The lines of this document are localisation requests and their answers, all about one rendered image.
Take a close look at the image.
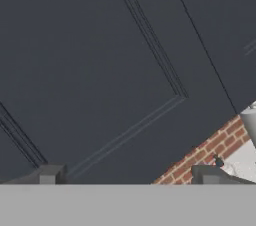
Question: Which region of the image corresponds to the small dark object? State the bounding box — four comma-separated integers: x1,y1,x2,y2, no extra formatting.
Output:
213,155,225,168

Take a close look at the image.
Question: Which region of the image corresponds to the dark grey cabinet door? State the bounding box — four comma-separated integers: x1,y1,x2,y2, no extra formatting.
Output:
0,0,238,185
165,0,256,115

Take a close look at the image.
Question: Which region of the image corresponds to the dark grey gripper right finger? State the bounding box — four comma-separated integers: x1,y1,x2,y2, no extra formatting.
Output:
191,165,256,185

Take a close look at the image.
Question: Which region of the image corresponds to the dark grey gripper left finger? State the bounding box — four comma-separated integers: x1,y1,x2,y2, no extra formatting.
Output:
2,163,68,185

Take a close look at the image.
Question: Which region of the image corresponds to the grey metal cylinder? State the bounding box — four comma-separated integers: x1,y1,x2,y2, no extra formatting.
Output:
239,101,256,149

